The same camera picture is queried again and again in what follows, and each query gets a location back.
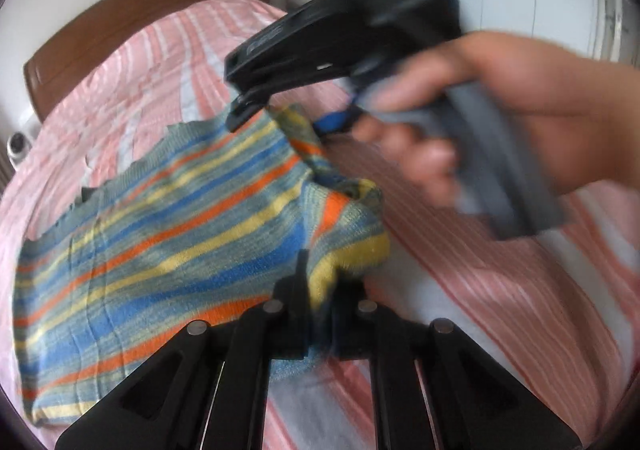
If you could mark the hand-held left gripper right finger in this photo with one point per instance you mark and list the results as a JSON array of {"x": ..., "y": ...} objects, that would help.
[{"x": 350, "y": 330}]

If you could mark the person's right hand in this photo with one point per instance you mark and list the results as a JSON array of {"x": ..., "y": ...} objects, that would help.
[{"x": 575, "y": 120}]

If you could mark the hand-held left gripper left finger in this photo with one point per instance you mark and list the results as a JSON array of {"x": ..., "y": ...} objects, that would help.
[{"x": 295, "y": 320}]

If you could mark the wooden headboard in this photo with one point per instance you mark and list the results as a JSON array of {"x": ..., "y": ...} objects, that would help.
[{"x": 125, "y": 15}]

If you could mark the pink striped bedspread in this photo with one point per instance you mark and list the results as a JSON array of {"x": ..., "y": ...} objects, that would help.
[{"x": 500, "y": 280}]

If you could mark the striped knit sweater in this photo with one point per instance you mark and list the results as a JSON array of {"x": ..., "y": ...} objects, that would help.
[{"x": 150, "y": 240}]

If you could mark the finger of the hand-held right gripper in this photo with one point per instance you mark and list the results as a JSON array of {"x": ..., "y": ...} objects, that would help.
[
  {"x": 245, "y": 115},
  {"x": 335, "y": 121}
]

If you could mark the white security camera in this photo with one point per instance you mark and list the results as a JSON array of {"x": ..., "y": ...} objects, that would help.
[{"x": 19, "y": 145}]

